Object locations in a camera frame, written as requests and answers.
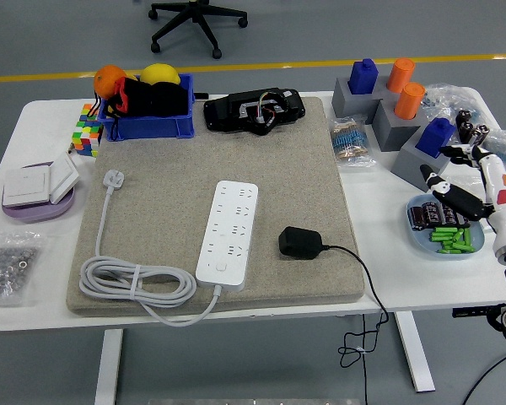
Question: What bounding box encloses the blue plastic bin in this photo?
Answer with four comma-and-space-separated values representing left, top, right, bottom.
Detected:
97, 73, 196, 142

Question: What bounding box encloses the bag of taped resistors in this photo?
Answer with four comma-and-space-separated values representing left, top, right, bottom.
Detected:
329, 116, 379, 168

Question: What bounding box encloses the grey socket block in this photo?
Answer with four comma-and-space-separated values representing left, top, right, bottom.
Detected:
371, 99, 429, 152
390, 126, 460, 193
331, 77, 389, 118

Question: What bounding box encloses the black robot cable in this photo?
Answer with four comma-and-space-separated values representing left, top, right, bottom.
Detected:
463, 352, 506, 405

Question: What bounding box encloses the bag of metal nuts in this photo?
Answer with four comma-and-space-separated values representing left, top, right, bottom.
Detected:
0, 229, 50, 307

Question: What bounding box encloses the purple tray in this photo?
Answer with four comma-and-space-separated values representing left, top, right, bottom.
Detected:
1, 159, 77, 224

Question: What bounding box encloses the light blue plate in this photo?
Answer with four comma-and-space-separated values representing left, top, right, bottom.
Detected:
406, 192, 487, 259

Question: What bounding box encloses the black pouch with red trim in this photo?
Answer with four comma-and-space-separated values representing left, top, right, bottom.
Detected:
88, 77, 191, 143

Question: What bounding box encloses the orange fruit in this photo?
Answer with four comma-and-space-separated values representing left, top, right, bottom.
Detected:
93, 64, 127, 100

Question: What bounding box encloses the flat white switch panel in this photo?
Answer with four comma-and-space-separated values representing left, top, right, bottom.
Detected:
3, 165, 52, 208

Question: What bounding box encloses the grey-brown mat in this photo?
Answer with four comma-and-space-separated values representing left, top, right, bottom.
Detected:
66, 96, 367, 317

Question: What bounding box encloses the black office chair base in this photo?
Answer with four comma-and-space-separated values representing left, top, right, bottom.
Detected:
147, 0, 249, 60

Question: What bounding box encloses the thin black hanging cable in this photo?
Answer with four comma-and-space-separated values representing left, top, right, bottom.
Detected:
361, 314, 369, 405

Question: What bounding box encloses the bag of black capacitors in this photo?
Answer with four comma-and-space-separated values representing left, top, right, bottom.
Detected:
454, 108, 490, 147

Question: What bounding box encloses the colourful puzzle cube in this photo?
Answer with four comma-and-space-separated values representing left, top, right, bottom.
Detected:
71, 103, 105, 158

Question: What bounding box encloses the white power strip with cord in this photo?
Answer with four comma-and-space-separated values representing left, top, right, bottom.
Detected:
78, 168, 259, 327

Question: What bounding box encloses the tilted white switch panel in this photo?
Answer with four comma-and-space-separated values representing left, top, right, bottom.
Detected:
48, 151, 81, 206

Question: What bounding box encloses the black plug with cord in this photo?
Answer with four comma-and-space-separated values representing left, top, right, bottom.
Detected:
277, 226, 390, 369

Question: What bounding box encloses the black open electronic housing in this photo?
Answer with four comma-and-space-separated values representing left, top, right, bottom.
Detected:
202, 88, 307, 137

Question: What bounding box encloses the blue square peg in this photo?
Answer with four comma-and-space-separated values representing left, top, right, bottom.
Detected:
415, 116, 456, 159
347, 57, 380, 95

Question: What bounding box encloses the large yellow lemon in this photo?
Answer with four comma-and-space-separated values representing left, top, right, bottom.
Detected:
139, 62, 181, 85

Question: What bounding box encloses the black table control panel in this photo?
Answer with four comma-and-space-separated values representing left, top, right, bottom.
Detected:
452, 306, 495, 319

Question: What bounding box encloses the orange cylinder peg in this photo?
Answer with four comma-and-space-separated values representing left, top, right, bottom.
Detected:
394, 82, 427, 121
385, 57, 417, 94

